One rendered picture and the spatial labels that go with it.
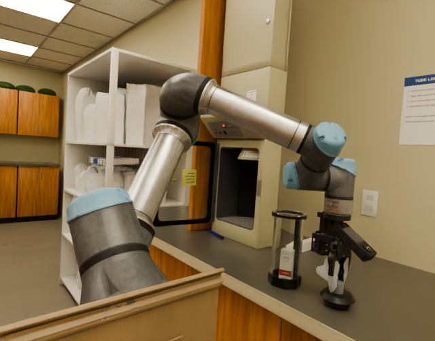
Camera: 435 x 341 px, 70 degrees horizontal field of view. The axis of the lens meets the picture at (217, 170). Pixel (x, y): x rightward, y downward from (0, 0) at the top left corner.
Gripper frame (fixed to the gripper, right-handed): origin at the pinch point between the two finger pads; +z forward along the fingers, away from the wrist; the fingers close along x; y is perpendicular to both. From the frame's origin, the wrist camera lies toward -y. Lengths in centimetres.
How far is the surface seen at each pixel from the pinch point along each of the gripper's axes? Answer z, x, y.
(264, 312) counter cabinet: 12.4, 9.5, 17.3
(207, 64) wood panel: -78, -12, 84
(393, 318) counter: 5.0, -6.4, -12.2
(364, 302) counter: 5.0, -9.1, -3.6
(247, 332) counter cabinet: 21.7, 9.5, 23.6
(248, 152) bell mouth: -36, -20, 59
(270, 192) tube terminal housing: -19, -23, 47
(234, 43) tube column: -86, -17, 71
